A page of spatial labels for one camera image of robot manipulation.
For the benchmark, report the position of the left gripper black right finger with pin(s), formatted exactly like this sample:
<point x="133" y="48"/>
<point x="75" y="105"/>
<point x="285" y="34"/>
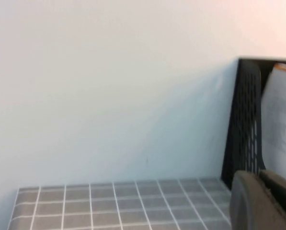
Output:
<point x="285" y="203"/>

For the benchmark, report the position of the grey white-checked tablecloth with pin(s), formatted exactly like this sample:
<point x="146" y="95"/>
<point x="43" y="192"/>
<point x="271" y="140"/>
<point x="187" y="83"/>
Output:
<point x="109" y="206"/>

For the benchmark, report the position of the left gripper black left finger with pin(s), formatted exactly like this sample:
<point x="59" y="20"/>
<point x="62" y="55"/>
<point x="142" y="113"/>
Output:
<point x="249" y="208"/>

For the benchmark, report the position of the white orange ROS2 book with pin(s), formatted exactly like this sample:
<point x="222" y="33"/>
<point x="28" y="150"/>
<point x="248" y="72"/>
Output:
<point x="279" y="115"/>

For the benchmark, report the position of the black perforated book stand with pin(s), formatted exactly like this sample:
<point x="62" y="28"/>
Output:
<point x="245" y="119"/>

